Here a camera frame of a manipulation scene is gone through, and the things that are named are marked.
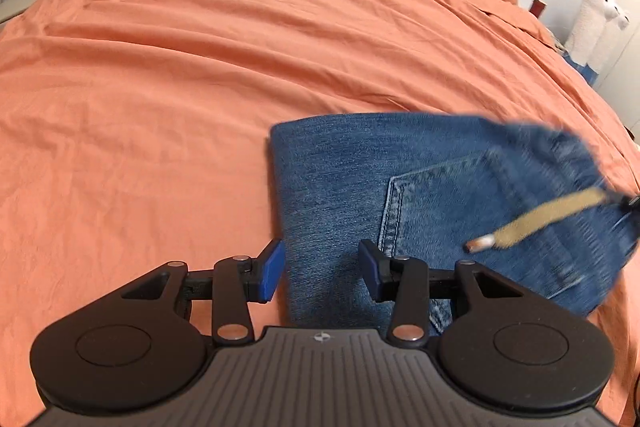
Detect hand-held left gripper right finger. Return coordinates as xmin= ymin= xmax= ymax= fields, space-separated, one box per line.
xmin=357 ymin=240 xmax=522 ymax=348

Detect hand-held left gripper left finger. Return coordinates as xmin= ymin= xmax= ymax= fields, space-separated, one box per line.
xmin=122 ymin=239 xmax=287 ymax=344

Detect blue denim pants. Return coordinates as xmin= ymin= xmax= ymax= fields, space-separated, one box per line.
xmin=269 ymin=111 xmax=640 ymax=336

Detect blue and white cloth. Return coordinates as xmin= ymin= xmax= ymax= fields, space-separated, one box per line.
xmin=570 ymin=57 xmax=603 ymax=86

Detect white alpaca plush toy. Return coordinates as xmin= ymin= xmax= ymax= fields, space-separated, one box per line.
xmin=564 ymin=0 xmax=632 ymax=74

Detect orange bed duvet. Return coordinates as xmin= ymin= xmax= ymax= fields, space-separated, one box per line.
xmin=0 ymin=0 xmax=640 ymax=427

